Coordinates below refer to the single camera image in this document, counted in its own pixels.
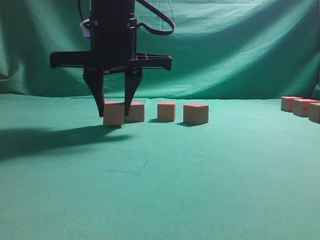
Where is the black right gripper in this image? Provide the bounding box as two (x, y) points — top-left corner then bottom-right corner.
(49, 0), (172, 117)

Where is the green cloth backdrop and cover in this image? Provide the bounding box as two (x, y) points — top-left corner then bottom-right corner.
(0, 0), (320, 240)

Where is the far pink cube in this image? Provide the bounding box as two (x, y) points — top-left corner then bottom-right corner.
(280, 96), (302, 113)

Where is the pink cube placed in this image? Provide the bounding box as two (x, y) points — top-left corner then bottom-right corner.
(183, 103), (209, 125)
(124, 102), (145, 123)
(157, 101), (176, 122)
(103, 101), (125, 126)

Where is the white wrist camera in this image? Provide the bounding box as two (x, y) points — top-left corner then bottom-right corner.
(80, 18), (91, 39)

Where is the black cable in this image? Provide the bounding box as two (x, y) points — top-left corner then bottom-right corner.
(136, 0), (176, 36)

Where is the middle pink cube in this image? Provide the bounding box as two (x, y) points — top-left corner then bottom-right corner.
(292, 98), (317, 117)

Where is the near pink cube at edge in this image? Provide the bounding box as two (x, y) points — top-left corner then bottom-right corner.
(308, 102), (320, 123)

